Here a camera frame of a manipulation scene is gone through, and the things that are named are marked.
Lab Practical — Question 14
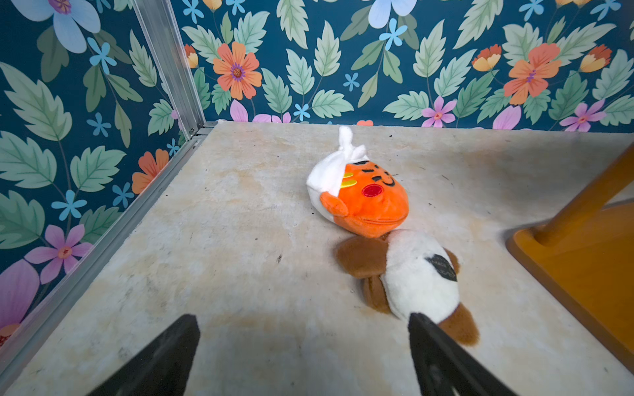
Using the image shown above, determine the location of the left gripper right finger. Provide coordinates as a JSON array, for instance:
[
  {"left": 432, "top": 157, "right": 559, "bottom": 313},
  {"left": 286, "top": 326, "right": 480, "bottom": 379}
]
[{"left": 408, "top": 313, "right": 514, "bottom": 396}]

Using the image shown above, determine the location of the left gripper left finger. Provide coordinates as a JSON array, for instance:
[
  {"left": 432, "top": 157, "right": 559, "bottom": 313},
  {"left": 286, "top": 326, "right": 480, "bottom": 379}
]
[{"left": 90, "top": 314, "right": 201, "bottom": 395}]

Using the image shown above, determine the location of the wooden two-tier shelf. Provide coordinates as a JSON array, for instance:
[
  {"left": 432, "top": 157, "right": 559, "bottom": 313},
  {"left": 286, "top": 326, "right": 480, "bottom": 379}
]
[{"left": 506, "top": 147, "right": 633, "bottom": 371}]

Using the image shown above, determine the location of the brown white plush toy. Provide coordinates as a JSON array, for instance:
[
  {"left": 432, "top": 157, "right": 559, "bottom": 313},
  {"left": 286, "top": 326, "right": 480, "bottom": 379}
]
[{"left": 335, "top": 229, "right": 480, "bottom": 347}]

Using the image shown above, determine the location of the orange plush pouch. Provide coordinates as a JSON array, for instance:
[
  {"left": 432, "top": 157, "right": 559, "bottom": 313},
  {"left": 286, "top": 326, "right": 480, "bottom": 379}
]
[{"left": 306, "top": 125, "right": 409, "bottom": 239}]

